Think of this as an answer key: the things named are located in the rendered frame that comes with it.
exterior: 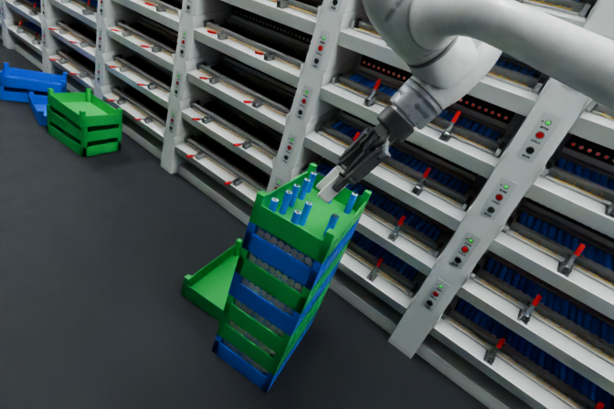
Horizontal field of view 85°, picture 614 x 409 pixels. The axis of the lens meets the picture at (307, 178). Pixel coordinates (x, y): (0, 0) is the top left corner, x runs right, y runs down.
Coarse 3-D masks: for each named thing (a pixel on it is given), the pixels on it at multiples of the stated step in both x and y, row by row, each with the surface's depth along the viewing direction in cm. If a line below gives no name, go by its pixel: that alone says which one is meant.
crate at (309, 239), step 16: (304, 176) 99; (320, 176) 100; (272, 192) 82; (352, 192) 97; (368, 192) 94; (256, 208) 76; (288, 208) 88; (320, 208) 93; (336, 208) 96; (352, 208) 99; (256, 224) 77; (272, 224) 75; (288, 224) 73; (320, 224) 86; (336, 224) 88; (352, 224) 87; (288, 240) 75; (304, 240) 73; (320, 240) 71; (336, 240) 75; (320, 256) 72
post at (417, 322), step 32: (608, 0) 73; (608, 32) 74; (544, 96) 82; (576, 96) 79; (512, 160) 89; (544, 160) 85; (480, 192) 99; (480, 224) 97; (448, 256) 104; (480, 256) 98; (448, 288) 106; (416, 320) 114
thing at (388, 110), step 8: (384, 112) 65; (392, 112) 64; (384, 120) 64; (392, 120) 64; (400, 120) 63; (376, 128) 70; (384, 128) 67; (392, 128) 64; (400, 128) 64; (408, 128) 64; (384, 136) 65; (392, 136) 64; (400, 136) 65; (408, 136) 66; (376, 144) 65
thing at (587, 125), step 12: (588, 108) 82; (576, 120) 80; (588, 120) 79; (600, 120) 79; (576, 132) 81; (588, 132) 80; (600, 132) 78; (612, 132) 77; (600, 144) 80; (612, 144) 78
